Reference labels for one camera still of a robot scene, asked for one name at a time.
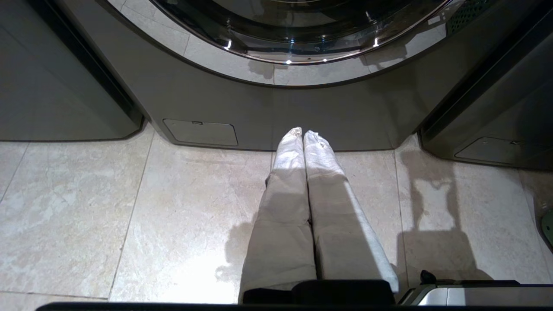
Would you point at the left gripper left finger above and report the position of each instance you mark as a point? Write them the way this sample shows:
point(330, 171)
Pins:
point(281, 224)

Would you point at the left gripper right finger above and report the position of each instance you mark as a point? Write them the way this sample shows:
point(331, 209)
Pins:
point(341, 229)

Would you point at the grey appliance with access panel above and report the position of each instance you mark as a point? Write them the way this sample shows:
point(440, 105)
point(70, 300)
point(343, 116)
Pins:
point(497, 116)

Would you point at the plain grey appliance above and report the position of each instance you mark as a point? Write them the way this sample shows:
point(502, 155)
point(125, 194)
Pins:
point(60, 77)

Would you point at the green round object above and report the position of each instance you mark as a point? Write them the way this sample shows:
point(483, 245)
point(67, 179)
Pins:
point(548, 226)

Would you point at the round glass dryer door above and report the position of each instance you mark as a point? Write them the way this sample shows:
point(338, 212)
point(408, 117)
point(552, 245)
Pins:
point(298, 30)

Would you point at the grey front-load dryer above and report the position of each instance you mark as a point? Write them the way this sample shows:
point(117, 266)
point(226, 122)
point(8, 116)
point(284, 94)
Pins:
point(268, 108)

